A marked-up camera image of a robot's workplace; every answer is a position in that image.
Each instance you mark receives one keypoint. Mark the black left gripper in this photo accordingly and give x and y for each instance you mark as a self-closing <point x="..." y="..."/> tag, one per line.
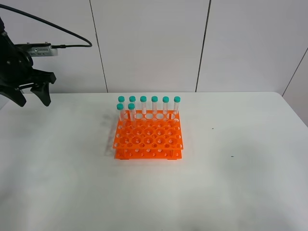
<point x="17" y="72"/>

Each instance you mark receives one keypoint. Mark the clear tube teal cap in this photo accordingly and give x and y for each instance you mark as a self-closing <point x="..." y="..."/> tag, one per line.
<point x="132" y="114"/>

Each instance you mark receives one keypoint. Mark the front left rack tube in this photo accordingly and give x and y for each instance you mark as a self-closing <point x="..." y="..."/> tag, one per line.
<point x="121" y="111"/>

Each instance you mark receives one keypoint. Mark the row tube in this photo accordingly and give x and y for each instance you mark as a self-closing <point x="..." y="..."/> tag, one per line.
<point x="165" y="104"/>
<point x="143" y="101"/>
<point x="177" y="100"/>
<point x="154" y="100"/>
<point x="132" y="99"/>
<point x="121" y="99"/>

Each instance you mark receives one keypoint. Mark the orange test tube rack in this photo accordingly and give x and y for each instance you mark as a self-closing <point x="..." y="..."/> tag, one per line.
<point x="149" y="136"/>

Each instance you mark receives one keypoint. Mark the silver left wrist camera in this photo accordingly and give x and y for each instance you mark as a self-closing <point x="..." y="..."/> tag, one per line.
<point x="39" y="49"/>

